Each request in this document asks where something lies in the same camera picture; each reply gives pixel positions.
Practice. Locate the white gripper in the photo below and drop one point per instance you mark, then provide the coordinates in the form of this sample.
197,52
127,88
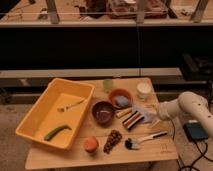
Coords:
162,114

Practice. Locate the striped eraser block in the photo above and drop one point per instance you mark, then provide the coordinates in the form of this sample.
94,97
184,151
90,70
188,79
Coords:
131,121

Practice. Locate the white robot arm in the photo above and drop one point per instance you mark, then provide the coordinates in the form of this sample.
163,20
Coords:
186,103

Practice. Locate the white paper cup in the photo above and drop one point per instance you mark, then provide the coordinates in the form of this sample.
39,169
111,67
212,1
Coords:
144,90

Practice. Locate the small green cup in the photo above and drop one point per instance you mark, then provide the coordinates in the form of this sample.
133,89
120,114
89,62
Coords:
107,85

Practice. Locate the grey blue cloth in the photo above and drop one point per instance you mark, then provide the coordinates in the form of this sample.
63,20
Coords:
148,117

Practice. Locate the wooden table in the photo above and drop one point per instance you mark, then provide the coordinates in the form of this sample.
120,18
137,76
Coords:
160,149

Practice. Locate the blue sponge block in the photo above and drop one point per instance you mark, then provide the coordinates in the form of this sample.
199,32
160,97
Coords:
121,101

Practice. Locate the orange bowl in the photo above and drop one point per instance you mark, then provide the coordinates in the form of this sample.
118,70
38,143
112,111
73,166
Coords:
119,92

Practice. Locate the brown grape bunch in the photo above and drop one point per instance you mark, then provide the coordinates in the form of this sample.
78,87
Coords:
113,138

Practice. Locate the black box device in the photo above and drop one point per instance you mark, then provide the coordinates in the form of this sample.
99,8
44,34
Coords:
195,132

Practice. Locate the dark brown bowl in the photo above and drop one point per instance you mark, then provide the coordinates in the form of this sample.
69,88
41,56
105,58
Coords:
103,113

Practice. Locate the orange fruit toy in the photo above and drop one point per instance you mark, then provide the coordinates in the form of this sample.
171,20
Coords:
91,144

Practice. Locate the green chili pepper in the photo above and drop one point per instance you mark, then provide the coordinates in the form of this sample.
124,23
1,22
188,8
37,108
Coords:
55,131

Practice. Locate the yellow plastic bin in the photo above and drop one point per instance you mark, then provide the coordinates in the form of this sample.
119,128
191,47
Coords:
44,116

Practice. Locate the white handled black brush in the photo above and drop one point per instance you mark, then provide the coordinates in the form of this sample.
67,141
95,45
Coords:
134,144

